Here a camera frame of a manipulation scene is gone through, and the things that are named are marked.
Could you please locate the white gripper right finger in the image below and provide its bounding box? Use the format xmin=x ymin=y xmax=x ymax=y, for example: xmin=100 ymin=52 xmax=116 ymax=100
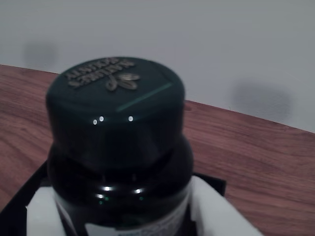
xmin=189 ymin=175 xmax=266 ymax=236

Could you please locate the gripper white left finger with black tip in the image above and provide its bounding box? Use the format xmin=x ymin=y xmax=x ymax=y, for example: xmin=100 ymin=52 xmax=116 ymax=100
xmin=25 ymin=186 xmax=67 ymax=236

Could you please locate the dark pill bottle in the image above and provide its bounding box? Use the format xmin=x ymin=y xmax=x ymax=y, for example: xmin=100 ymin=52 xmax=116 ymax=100
xmin=45 ymin=56 xmax=195 ymax=236

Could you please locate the black shallow open box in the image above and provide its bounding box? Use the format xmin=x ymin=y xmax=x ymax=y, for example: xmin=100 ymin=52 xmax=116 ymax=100
xmin=0 ymin=161 xmax=227 ymax=236

